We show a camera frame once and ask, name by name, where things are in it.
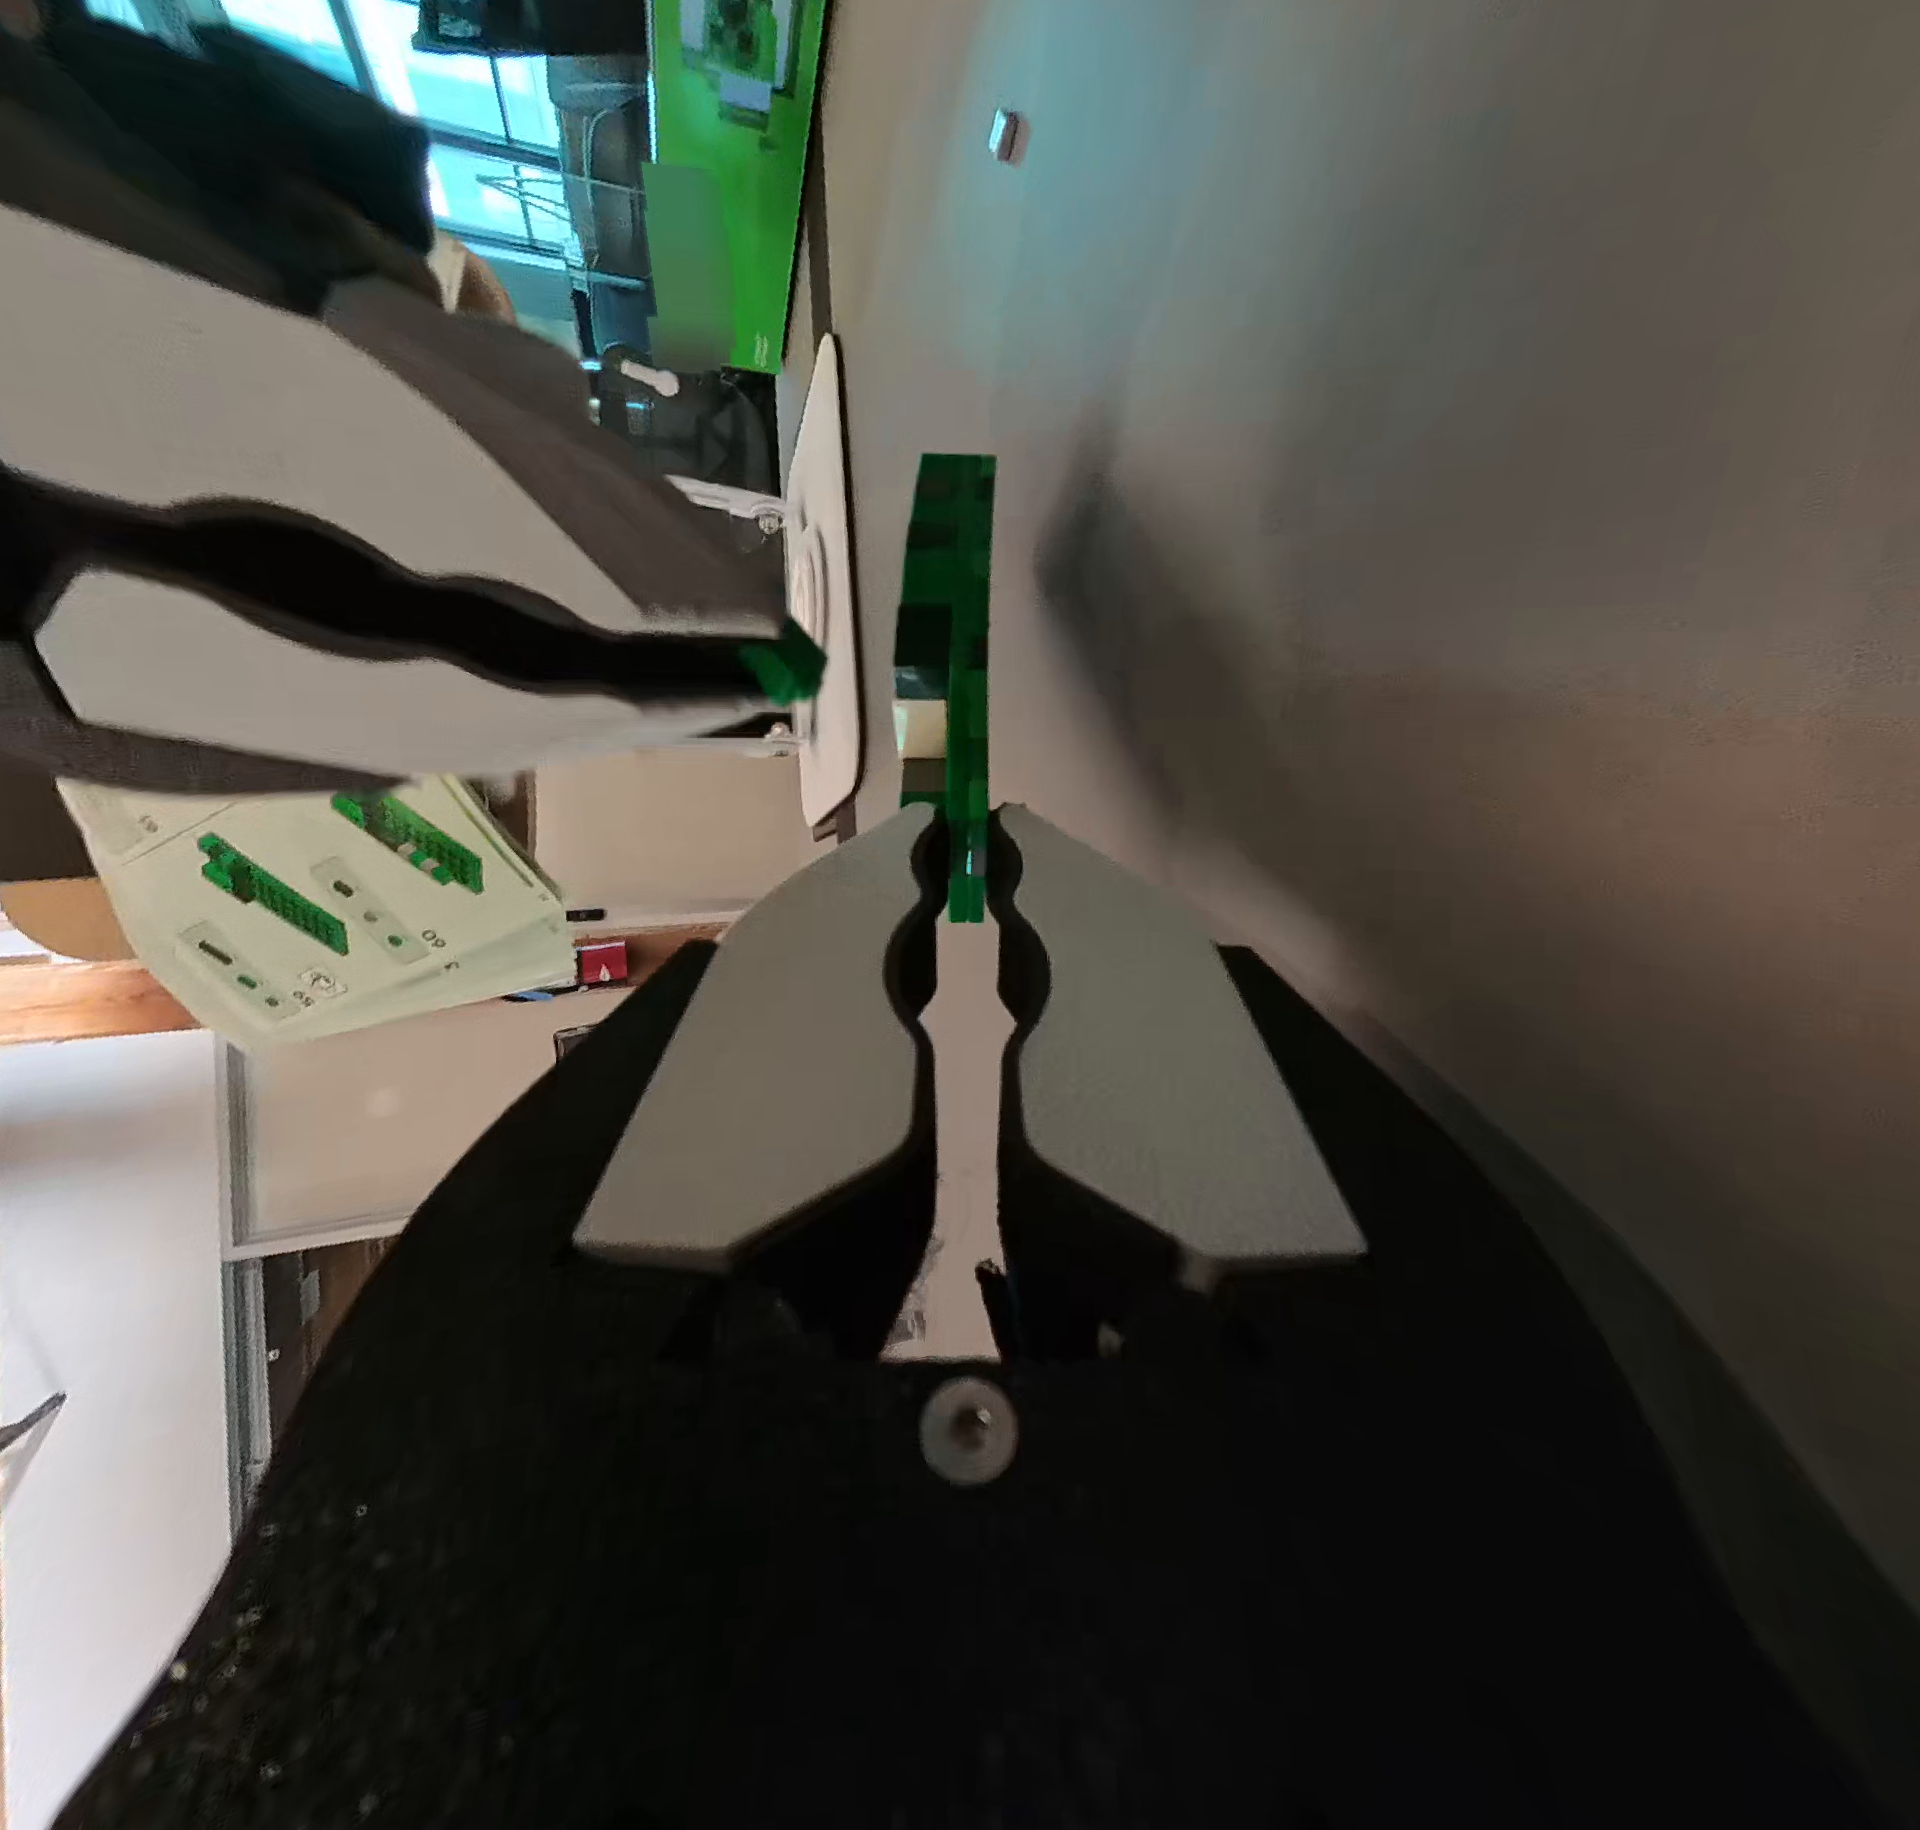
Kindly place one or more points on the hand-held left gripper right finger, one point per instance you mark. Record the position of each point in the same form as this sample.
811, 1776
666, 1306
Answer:
1171, 1093

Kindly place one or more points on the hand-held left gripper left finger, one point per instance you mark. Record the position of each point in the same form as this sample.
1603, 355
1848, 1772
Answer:
765, 1067

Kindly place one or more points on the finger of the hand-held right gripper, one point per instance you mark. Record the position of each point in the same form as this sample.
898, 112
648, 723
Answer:
375, 690
302, 376

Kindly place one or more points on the green toy brick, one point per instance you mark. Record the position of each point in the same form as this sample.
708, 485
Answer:
786, 668

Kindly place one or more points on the green toy brick assembly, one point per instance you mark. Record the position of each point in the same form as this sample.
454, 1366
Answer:
952, 617

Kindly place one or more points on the grey desk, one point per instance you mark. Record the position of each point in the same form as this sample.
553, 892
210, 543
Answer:
1501, 661

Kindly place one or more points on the open instruction booklet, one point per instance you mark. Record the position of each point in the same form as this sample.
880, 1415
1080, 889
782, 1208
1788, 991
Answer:
302, 908

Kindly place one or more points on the white book stand base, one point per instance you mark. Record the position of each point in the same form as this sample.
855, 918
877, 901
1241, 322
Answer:
826, 585

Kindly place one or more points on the green toy box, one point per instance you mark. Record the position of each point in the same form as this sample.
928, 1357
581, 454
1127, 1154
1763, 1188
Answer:
734, 106

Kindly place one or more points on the small grey brick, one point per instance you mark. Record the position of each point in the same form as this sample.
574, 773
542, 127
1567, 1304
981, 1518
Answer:
1008, 137

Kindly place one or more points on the red wall box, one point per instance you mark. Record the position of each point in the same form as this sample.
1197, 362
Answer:
599, 961

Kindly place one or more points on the white wall board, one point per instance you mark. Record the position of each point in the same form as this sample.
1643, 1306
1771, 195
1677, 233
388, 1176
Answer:
375, 1140

